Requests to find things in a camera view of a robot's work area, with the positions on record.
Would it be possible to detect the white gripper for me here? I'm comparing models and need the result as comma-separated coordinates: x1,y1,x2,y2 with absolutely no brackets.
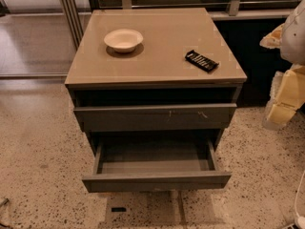
266,64,305,125

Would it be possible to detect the grey drawer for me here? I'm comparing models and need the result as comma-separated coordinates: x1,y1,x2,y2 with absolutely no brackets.
82,135,232,193
73,103,236,132

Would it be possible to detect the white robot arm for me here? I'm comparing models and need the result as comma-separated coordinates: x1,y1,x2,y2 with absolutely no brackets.
260,0,305,130

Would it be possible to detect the grey top drawer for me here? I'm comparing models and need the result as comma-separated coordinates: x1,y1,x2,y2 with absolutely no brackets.
73,103,236,132

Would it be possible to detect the grey drawer cabinet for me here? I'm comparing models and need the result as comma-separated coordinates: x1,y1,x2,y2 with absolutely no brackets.
66,8,247,145

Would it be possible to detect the black snack bar package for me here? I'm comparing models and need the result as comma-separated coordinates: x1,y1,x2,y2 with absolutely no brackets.
185,50,218,73

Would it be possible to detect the white ceramic bowl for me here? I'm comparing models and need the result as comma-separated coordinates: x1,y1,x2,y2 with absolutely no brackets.
104,29,144,53

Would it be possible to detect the black tape floor marker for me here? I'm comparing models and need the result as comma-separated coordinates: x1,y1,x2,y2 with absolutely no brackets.
112,207,127,213

